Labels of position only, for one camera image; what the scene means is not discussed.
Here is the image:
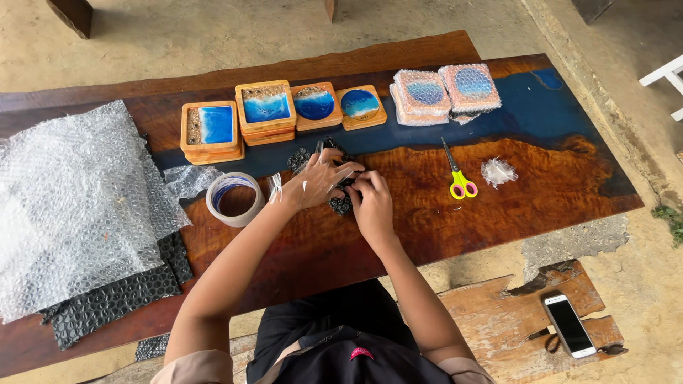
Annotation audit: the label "clear packing tape roll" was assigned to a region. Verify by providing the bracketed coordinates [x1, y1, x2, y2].
[205, 172, 266, 228]

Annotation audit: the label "plain wooden coaster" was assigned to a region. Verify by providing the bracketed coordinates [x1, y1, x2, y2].
[244, 132, 296, 147]
[240, 125, 297, 141]
[185, 150, 246, 165]

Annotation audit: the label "square beach resin wooden coaster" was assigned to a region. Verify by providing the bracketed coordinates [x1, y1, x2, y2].
[180, 101, 240, 153]

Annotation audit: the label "yellow pink handled scissors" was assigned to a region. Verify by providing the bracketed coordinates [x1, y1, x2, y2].
[441, 137, 479, 201]

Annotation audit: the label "round sand resin wooden coaster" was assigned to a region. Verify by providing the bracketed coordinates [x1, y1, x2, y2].
[290, 81, 344, 132]

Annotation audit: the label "green weeds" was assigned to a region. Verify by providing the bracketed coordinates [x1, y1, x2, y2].
[651, 205, 683, 247]

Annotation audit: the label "rough wooden bench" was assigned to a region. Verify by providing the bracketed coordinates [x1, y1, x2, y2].
[80, 260, 629, 384]

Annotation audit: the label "pile of clear bubble wrap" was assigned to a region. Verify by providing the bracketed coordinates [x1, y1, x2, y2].
[0, 100, 193, 324]

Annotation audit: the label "small clear bubble wrap piece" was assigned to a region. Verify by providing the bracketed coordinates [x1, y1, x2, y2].
[163, 164, 225, 199]

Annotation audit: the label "black bubble wrap sheets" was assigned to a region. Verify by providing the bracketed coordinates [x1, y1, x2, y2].
[38, 229, 194, 351]

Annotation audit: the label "clear bubble wrapped coaster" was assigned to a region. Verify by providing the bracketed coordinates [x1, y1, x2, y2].
[393, 69, 452, 116]
[389, 84, 452, 128]
[438, 63, 503, 114]

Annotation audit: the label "round blue resin wooden coaster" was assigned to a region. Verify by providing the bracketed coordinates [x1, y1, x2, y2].
[335, 84, 388, 132]

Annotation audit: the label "white smartphone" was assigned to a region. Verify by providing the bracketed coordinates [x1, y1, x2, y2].
[542, 294, 598, 359]

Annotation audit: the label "crumpled clear plastic scrap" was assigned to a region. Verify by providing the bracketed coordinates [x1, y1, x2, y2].
[481, 157, 519, 190]

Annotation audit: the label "dark wooden leg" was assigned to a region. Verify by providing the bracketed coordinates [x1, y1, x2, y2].
[45, 0, 94, 39]

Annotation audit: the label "black bubble coaster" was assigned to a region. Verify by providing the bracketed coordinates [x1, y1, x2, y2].
[287, 136, 365, 217]

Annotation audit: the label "person's right hand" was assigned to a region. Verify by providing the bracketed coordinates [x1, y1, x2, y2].
[344, 171, 396, 244]

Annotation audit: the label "brown wooden plank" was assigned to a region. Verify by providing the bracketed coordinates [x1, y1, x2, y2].
[0, 30, 482, 114]

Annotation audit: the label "black phone strap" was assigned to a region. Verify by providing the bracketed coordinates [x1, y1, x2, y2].
[520, 327, 562, 354]

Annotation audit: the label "black bubble wrap scrap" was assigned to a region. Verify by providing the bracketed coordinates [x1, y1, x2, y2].
[134, 333, 170, 362]

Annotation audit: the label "person's left hand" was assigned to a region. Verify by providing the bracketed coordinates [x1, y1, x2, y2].
[281, 148, 367, 211]

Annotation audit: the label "clear tape strip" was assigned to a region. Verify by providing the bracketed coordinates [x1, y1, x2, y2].
[266, 172, 284, 204]

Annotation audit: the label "white chair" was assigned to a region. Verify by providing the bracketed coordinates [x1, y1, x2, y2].
[639, 53, 683, 122]

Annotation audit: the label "dark wrapped coaster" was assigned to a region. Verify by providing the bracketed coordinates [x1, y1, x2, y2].
[449, 109, 485, 126]

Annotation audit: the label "square wave resin wooden coaster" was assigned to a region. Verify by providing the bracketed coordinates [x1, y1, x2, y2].
[235, 80, 297, 132]

